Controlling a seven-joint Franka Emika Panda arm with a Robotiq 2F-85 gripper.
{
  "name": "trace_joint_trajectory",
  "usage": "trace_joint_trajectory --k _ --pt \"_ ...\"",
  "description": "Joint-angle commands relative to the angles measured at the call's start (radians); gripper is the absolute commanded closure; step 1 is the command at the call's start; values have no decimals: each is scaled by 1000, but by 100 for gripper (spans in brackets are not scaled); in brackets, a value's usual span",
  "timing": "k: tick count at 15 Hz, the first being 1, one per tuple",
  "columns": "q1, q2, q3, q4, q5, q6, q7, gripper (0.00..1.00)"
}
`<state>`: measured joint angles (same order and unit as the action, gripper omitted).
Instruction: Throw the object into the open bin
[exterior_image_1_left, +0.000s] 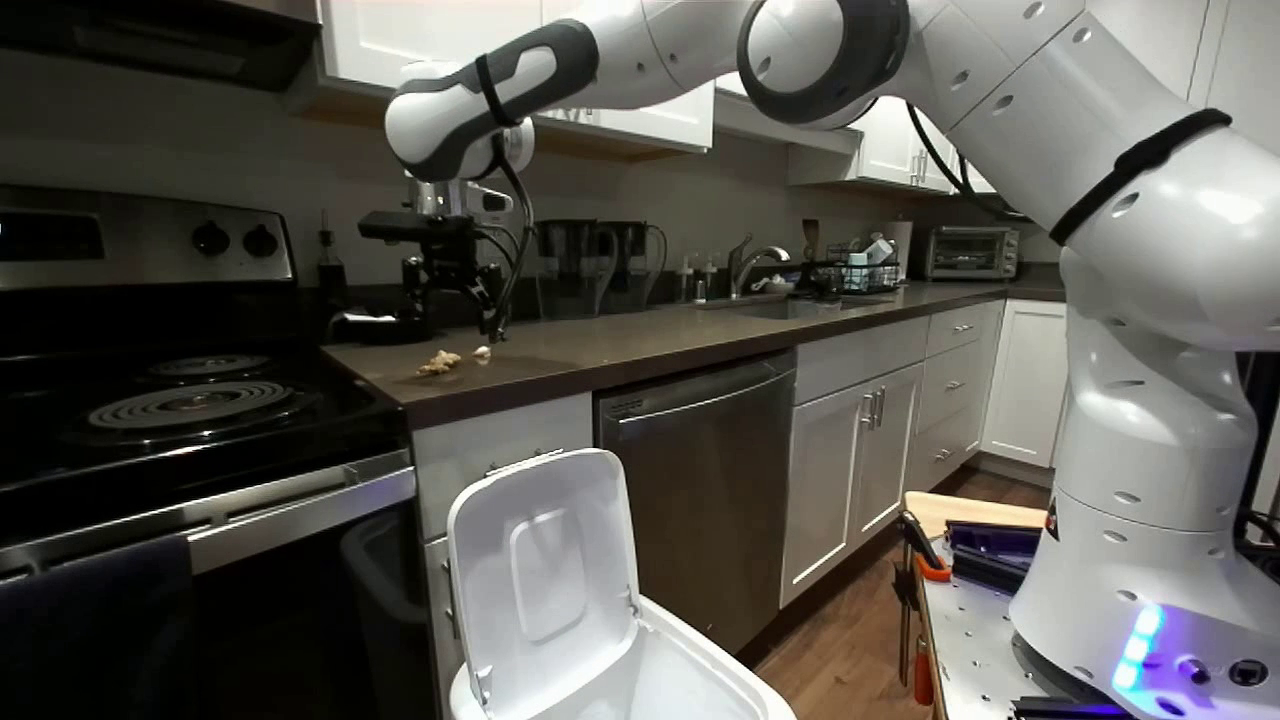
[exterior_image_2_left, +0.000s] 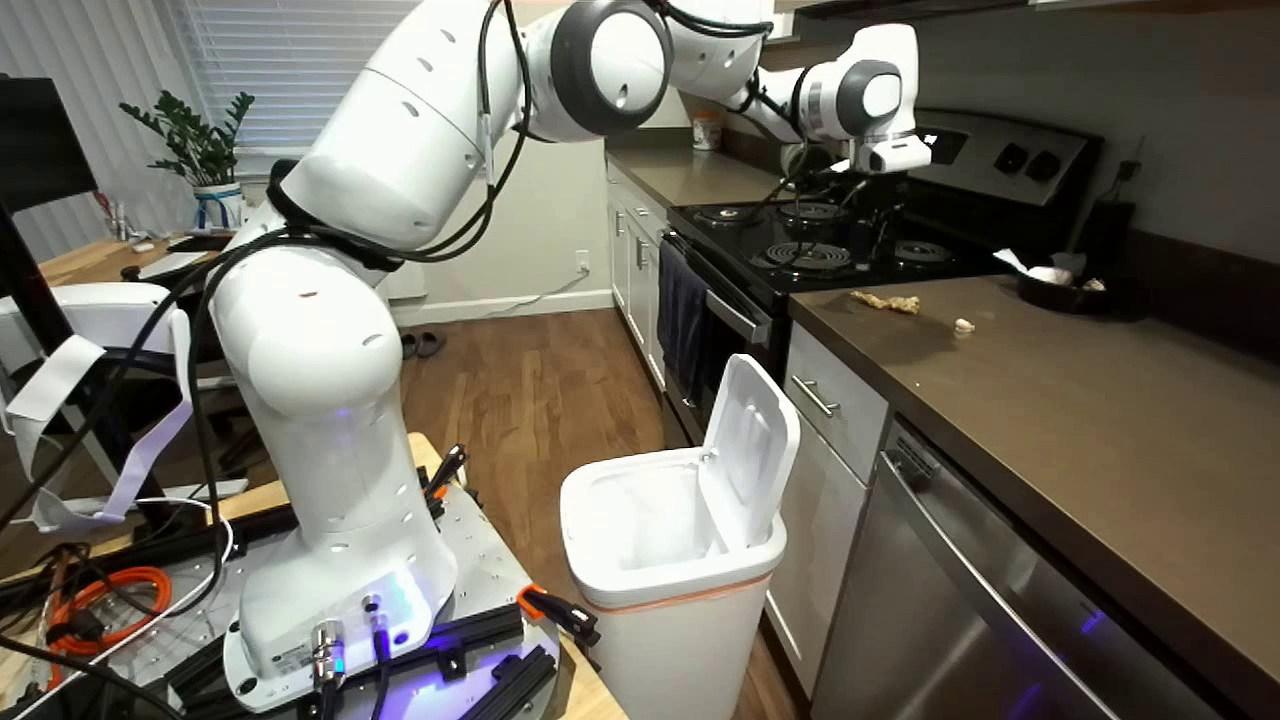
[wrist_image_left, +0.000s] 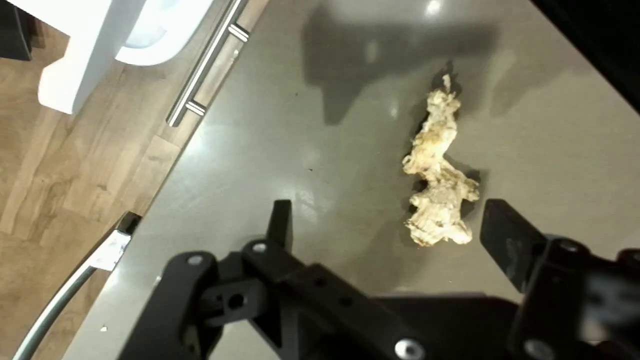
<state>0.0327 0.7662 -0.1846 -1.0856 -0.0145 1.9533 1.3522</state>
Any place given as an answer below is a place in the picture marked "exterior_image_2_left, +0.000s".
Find black shallow pan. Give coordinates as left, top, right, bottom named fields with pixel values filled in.
left=1011, top=258, right=1151, bottom=322

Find white blue plant pot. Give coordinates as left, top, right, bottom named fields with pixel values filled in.
left=188, top=176, right=252, bottom=236

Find dark shoes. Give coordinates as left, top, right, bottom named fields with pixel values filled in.
left=394, top=322, right=452, bottom=362

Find white crumpled paper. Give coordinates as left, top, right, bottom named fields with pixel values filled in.
left=988, top=242, right=1113, bottom=297

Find wooden desk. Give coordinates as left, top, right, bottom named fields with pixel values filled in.
left=35, top=229, right=208, bottom=293

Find orange cable coil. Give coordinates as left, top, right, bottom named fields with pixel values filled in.
left=43, top=564, right=179, bottom=673

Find black stainless electric stove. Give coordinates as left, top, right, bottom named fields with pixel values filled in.
left=658, top=108, right=1107, bottom=447

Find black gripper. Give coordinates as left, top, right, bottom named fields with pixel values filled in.
left=843, top=168, right=919, bottom=264

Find white trash bin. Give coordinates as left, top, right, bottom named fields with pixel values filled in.
left=556, top=441, right=793, bottom=720

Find black cable bundle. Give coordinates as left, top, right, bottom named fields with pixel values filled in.
left=0, top=220, right=286, bottom=597

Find orange black clamp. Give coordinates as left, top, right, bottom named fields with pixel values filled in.
left=422, top=445, right=477, bottom=521
left=513, top=579, right=604, bottom=652

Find wooden board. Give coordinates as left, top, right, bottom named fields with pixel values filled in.
left=195, top=427, right=449, bottom=535

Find narrow white lower cabinet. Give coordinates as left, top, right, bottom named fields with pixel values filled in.
left=763, top=320, right=898, bottom=701

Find green potted plant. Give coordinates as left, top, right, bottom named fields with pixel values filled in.
left=116, top=88, right=261, bottom=193

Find white flat ribbon straps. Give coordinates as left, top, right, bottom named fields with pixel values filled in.
left=0, top=328, right=199, bottom=529

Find tan object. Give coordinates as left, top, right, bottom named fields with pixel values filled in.
left=850, top=282, right=923, bottom=320

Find stainless steel dishwasher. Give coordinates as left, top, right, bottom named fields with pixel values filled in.
left=810, top=416, right=1226, bottom=720

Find black monitor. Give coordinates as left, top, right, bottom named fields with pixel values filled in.
left=0, top=72, right=110, bottom=352

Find black mounting bars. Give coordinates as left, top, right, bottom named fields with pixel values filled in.
left=164, top=600, right=569, bottom=720

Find dark towel on oven handle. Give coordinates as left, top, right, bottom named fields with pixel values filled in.
left=653, top=236, right=711, bottom=399

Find dark range hood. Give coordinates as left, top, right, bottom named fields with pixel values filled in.
left=797, top=0, right=1280, bottom=23

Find white bin lid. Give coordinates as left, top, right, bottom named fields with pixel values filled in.
left=695, top=348, right=805, bottom=551

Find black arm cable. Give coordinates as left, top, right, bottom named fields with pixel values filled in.
left=394, top=0, right=780, bottom=267

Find white window blinds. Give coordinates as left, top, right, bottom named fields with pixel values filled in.
left=168, top=0, right=427, bottom=168

